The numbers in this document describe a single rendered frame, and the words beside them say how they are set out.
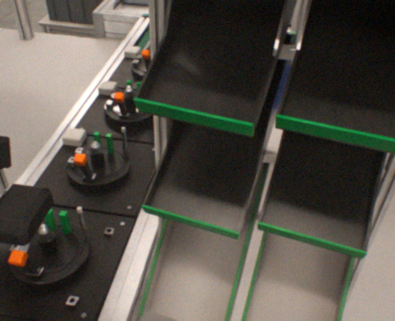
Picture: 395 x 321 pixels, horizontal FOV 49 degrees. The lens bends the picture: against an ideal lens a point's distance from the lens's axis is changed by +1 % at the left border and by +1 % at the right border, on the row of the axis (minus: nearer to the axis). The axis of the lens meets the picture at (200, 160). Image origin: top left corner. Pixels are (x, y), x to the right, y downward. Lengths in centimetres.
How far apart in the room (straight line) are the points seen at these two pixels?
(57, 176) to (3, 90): 64
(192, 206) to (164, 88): 17
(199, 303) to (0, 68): 126
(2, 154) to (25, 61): 129
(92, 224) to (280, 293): 39
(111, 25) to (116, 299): 130
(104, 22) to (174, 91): 140
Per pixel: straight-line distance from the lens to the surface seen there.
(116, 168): 96
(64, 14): 274
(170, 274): 71
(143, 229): 88
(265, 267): 70
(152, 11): 53
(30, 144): 130
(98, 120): 116
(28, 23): 192
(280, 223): 57
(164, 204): 58
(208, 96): 47
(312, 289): 70
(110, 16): 186
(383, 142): 45
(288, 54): 54
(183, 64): 51
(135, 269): 81
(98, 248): 84
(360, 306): 95
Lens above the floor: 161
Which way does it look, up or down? 39 degrees down
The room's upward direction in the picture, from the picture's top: 2 degrees clockwise
